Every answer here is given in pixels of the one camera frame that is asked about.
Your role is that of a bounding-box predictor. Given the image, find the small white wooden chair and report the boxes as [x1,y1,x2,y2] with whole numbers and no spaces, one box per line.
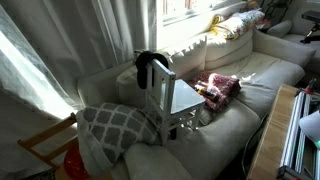
[145,59,205,145]

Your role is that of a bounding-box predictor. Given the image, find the red ball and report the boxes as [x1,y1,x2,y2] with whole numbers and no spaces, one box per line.
[63,145,89,180]

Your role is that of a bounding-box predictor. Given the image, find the white curtain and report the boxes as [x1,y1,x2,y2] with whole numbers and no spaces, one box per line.
[0,0,157,118]

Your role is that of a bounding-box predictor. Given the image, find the black camera stand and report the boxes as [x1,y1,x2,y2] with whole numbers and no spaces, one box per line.
[299,9,320,45]

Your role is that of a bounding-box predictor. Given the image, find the grey armchair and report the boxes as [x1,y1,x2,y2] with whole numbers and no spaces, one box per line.
[267,0,320,74]

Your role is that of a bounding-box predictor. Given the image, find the wooden side table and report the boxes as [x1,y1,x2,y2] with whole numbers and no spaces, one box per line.
[247,84,297,180]

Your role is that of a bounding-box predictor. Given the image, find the clear plastic bottle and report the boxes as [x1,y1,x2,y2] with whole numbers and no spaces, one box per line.
[195,81,217,93]

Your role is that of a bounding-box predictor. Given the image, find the yellow black bottle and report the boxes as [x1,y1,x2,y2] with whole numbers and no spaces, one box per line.
[197,88,219,102]

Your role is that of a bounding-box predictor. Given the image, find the white back cushion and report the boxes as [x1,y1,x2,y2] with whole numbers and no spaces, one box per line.
[159,34,207,80]

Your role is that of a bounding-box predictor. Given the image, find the wooden folding chair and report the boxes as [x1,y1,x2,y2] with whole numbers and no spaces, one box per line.
[17,113,78,169]

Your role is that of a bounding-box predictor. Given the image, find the black hat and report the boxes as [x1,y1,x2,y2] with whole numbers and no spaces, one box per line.
[135,51,169,89]

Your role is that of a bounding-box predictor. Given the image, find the white sofa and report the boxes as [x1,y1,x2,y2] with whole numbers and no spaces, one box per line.
[80,29,315,180]

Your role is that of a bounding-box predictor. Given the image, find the white lamp shade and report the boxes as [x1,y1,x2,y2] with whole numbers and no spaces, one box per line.
[299,111,320,147]

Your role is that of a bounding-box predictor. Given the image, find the grey white patterned pillow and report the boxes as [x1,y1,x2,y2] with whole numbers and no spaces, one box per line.
[76,103,160,176]

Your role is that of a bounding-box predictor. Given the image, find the red patterned blanket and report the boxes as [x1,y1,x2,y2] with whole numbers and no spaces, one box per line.
[188,71,241,112]

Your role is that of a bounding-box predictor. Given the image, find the silver metal rails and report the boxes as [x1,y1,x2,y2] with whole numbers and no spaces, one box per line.
[276,91,320,180]

